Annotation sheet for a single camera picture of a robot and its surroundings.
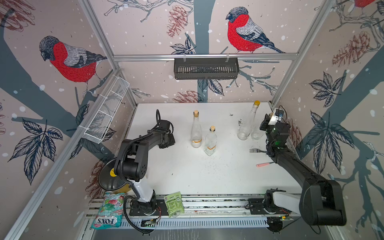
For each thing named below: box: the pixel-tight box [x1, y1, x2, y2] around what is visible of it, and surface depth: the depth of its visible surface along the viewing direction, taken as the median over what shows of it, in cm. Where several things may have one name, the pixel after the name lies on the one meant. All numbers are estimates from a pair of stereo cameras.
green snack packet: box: [164, 191, 185, 218], surface depth 75 cm
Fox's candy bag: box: [91, 192, 125, 230], surface depth 72 cm
